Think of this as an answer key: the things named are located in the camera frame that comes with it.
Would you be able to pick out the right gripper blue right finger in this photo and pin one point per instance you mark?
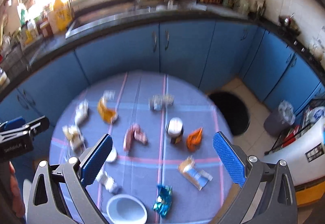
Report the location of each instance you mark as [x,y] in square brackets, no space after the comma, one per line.
[234,166]

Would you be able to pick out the black wire rack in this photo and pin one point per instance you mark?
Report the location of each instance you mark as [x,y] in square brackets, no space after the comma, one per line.
[305,119]

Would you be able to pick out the grey bin with white bag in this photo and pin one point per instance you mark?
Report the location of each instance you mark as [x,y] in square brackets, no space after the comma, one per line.
[280,118]

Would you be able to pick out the black countertop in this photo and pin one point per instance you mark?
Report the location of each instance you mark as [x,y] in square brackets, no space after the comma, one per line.
[152,20]

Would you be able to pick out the blue plaid tablecloth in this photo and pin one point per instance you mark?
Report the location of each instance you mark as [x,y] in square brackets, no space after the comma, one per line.
[163,129]

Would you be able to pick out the white bowl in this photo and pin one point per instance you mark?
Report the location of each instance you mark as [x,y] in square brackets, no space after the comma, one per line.
[125,208]

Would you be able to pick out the yellow crumpled wrapper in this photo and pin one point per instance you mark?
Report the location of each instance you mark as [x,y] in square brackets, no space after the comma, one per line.
[108,115]

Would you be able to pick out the orange crumpled wrapper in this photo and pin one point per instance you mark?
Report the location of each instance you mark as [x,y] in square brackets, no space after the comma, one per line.
[194,139]

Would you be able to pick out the yellow bag on counter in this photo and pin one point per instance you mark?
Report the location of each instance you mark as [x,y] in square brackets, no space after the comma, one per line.
[59,17]

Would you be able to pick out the white crumpled tissue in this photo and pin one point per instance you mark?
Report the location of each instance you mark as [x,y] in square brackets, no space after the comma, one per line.
[108,182]

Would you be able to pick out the black wok with lid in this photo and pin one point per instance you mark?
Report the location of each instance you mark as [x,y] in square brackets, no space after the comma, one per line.
[289,24]

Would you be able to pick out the blue foil wrapper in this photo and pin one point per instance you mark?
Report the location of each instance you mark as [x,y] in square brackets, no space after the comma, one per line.
[163,201]

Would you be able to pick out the white washing machine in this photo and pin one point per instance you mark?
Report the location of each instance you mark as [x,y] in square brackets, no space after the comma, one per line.
[305,156]

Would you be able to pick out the clear crumpled plastic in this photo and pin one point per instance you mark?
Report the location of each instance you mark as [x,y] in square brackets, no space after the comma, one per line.
[160,102]

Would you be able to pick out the white lidded jar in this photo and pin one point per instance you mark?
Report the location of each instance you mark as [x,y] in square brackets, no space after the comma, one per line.
[174,130]

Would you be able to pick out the black trash bin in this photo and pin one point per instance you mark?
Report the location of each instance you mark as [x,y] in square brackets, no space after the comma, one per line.
[234,110]

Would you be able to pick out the white crumpled paper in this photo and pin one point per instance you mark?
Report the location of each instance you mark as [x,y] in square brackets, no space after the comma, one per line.
[81,112]

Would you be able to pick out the beige crumpled packet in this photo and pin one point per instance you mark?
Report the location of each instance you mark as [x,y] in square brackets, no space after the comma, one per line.
[74,137]

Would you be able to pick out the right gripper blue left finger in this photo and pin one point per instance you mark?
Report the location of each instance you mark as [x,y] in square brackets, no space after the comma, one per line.
[94,160]

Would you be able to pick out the tan and blue snack packet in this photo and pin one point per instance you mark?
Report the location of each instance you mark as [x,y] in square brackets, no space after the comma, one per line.
[199,178]

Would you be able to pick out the blue kitchen cabinets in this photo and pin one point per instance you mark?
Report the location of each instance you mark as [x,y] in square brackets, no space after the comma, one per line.
[204,53]

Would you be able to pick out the person's left hand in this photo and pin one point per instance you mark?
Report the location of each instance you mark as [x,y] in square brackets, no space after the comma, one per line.
[17,204]

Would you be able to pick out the pink wrapper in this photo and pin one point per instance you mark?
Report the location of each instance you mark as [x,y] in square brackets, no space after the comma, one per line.
[134,132]

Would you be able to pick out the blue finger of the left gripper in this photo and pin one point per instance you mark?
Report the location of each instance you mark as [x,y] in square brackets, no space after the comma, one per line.
[12,124]

